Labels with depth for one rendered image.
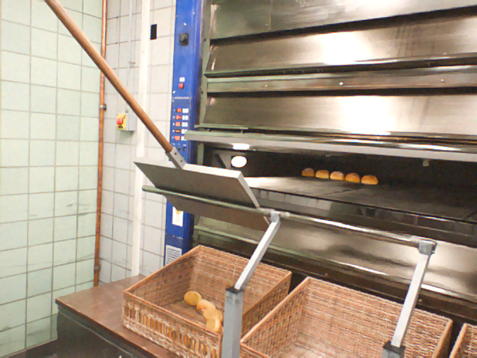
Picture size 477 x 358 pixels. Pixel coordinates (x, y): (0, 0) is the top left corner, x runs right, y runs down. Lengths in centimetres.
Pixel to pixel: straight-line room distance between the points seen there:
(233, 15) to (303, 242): 112
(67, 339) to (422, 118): 183
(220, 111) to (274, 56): 39
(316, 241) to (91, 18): 191
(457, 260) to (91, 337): 153
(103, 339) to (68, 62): 158
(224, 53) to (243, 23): 17
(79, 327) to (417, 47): 183
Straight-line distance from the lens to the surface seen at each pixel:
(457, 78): 162
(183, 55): 225
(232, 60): 206
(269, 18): 200
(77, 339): 219
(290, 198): 183
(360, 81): 172
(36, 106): 261
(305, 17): 190
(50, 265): 279
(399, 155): 148
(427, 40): 167
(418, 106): 164
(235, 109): 202
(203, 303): 200
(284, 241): 186
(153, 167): 169
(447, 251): 165
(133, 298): 185
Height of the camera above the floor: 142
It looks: 5 degrees down
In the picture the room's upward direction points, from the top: 4 degrees clockwise
